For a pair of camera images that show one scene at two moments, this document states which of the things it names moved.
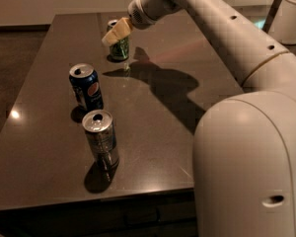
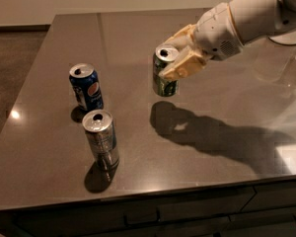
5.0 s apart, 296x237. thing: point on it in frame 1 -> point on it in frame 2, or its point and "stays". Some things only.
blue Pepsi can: x=86 y=87 stays
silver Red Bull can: x=100 y=130 stays
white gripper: x=140 y=13 -> x=216 y=34
